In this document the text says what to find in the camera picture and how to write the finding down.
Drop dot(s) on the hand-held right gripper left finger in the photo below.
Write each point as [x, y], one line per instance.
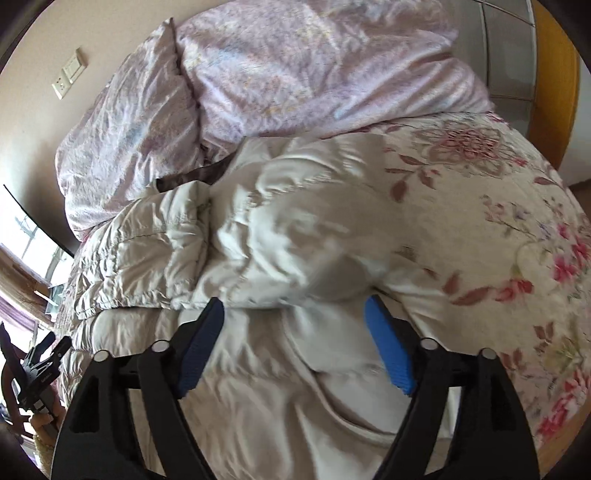
[201, 355]

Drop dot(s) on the dark brown cloth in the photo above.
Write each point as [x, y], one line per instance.
[194, 177]

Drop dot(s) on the pink patterned duvet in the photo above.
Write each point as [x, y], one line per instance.
[286, 69]

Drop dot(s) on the white wall switch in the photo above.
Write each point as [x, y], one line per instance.
[75, 64]

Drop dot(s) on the window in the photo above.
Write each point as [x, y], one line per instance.
[27, 240]

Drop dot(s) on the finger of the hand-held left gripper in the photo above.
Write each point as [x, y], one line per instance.
[54, 350]

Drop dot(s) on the white wall socket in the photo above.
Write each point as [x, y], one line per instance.
[60, 87]

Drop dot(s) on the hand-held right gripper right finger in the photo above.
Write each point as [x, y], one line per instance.
[388, 353]

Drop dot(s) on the wooden bed headboard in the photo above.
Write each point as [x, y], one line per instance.
[558, 83]

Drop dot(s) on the floral bed sheet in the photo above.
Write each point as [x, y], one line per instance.
[498, 221]

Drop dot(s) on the person's left hand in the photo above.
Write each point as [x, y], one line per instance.
[44, 420]

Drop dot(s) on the white puffer jacket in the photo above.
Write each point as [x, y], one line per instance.
[258, 230]

